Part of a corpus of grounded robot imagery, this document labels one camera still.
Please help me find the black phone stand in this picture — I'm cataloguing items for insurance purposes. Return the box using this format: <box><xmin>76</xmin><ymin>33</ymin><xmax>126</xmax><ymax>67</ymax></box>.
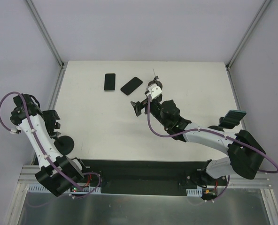
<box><xmin>51</xmin><ymin>132</ymin><xmax>75</xmax><ymax>155</ymax></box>
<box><xmin>208</xmin><ymin>116</ymin><xmax>240</xmax><ymax>131</ymax></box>

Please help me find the black phone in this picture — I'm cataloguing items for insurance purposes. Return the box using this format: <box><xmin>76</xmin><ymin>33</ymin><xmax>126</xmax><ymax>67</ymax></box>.
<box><xmin>104</xmin><ymin>73</ymin><xmax>116</xmax><ymax>91</ymax></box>
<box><xmin>224</xmin><ymin>110</ymin><xmax>247</xmax><ymax>126</ymax></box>
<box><xmin>120</xmin><ymin>77</ymin><xmax>143</xmax><ymax>96</ymax></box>

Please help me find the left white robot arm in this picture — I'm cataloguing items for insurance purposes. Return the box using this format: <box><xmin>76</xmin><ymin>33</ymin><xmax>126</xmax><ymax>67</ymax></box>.
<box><xmin>10</xmin><ymin>94</ymin><xmax>88</xmax><ymax>196</ymax></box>

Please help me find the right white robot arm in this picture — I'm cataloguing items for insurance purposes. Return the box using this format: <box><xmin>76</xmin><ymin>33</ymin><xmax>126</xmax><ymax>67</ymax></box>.
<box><xmin>131</xmin><ymin>97</ymin><xmax>265</xmax><ymax>185</ymax></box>

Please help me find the brown disc small stand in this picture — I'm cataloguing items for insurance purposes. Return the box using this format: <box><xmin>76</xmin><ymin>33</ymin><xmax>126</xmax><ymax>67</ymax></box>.
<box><xmin>148</xmin><ymin>69</ymin><xmax>163</xmax><ymax>89</ymax></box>

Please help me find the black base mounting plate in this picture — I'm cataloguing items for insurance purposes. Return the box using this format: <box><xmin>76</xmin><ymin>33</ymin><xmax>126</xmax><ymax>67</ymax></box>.
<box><xmin>82</xmin><ymin>159</ymin><xmax>226</xmax><ymax>196</ymax></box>

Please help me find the metal sheet front panel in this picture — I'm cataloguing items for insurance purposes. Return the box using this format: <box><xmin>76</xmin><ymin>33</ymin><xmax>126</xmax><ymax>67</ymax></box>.
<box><xmin>19</xmin><ymin>188</ymin><xmax>270</xmax><ymax>225</ymax></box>

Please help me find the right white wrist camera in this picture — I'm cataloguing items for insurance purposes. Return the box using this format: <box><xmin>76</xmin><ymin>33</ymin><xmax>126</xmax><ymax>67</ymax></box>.
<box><xmin>145</xmin><ymin>84</ymin><xmax>162</xmax><ymax>99</ymax></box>

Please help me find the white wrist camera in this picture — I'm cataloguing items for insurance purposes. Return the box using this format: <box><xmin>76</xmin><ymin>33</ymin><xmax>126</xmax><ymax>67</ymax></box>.
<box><xmin>145</xmin><ymin>84</ymin><xmax>162</xmax><ymax>99</ymax></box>
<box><xmin>10</xmin><ymin>128</ymin><xmax>21</xmax><ymax>135</ymax></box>

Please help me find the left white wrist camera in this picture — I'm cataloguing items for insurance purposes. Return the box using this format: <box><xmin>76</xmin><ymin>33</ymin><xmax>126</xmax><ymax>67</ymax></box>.
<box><xmin>10</xmin><ymin>128</ymin><xmax>21</xmax><ymax>135</ymax></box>

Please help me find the front aluminium rail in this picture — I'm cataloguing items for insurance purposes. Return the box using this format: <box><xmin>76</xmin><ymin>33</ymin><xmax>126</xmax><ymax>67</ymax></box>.
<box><xmin>18</xmin><ymin>164</ymin><xmax>272</xmax><ymax>188</ymax></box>

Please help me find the left white cable duct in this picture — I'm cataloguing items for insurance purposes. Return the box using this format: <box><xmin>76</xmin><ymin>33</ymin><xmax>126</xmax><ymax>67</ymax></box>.
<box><xmin>28</xmin><ymin>184</ymin><xmax>101</xmax><ymax>195</ymax></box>

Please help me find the white cable duct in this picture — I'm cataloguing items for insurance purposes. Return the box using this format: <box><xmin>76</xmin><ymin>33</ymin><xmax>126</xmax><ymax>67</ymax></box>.
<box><xmin>28</xmin><ymin>184</ymin><xmax>101</xmax><ymax>195</ymax></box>
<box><xmin>186</xmin><ymin>187</ymin><xmax>203</xmax><ymax>197</ymax></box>

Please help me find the right white cable duct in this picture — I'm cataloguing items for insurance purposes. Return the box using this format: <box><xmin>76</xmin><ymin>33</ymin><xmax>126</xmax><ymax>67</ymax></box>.
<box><xmin>186</xmin><ymin>187</ymin><xmax>203</xmax><ymax>197</ymax></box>

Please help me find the left aluminium frame post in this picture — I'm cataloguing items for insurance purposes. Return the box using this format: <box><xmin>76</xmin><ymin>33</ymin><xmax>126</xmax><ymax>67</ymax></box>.
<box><xmin>24</xmin><ymin>0</ymin><xmax>65</xmax><ymax>69</ymax></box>

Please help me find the aluminium frame post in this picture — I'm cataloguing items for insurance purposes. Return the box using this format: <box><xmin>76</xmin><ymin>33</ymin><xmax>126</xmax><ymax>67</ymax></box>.
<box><xmin>24</xmin><ymin>0</ymin><xmax>65</xmax><ymax>69</ymax></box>
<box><xmin>225</xmin><ymin>0</ymin><xmax>273</xmax><ymax>71</ymax></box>

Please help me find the right aluminium frame post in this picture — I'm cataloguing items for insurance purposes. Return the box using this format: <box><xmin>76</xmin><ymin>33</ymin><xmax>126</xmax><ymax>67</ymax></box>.
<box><xmin>225</xmin><ymin>0</ymin><xmax>273</xmax><ymax>71</ymax></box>

